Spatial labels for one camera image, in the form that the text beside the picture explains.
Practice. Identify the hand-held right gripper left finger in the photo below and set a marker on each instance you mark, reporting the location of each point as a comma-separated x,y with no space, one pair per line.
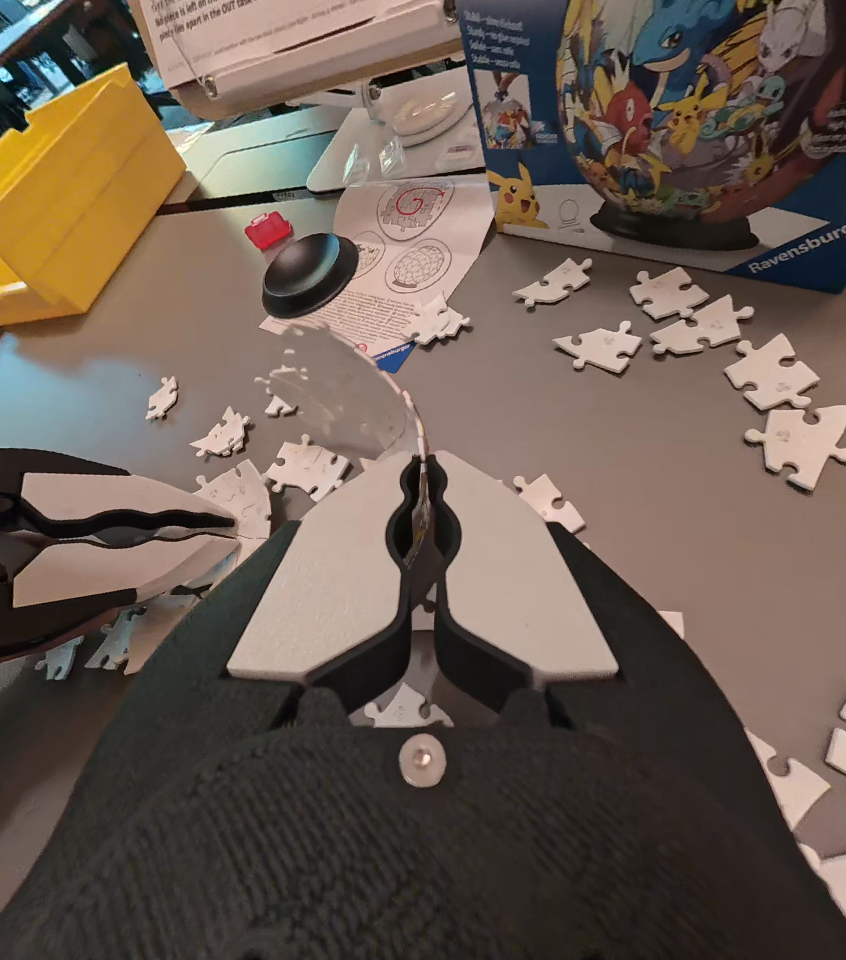
318,592

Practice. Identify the dark adjacent table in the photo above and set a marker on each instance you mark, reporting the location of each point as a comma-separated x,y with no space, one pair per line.
258,165

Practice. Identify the blue puzzle box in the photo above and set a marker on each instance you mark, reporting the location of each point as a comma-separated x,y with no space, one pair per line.
693,112

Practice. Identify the small red plastic clip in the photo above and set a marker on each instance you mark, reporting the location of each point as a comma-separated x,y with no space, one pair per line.
267,231

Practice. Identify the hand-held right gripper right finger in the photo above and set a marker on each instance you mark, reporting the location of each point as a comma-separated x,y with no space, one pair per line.
528,592

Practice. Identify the fan-shaped white puzzle cluster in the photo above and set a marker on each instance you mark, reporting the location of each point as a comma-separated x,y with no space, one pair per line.
243,487

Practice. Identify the black round ball stand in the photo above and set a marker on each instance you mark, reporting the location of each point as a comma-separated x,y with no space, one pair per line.
307,270

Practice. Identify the yellow plastic bin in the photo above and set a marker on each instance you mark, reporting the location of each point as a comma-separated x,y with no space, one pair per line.
78,202

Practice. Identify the flat clear plastic clip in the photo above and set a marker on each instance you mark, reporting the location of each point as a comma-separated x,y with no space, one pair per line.
458,154

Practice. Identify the clear plastic block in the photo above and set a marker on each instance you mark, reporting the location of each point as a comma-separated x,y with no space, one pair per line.
390,154

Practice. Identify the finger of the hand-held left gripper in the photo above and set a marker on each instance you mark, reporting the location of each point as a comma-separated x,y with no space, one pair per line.
108,495
93,566

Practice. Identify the white instruction leaflet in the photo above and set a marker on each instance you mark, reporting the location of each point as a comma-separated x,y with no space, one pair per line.
468,217

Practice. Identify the partly built puzzle ball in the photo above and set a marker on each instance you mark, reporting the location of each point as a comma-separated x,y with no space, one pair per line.
385,405

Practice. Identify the wooden board with instruction sheet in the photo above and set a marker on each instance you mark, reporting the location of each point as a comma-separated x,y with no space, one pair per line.
303,45

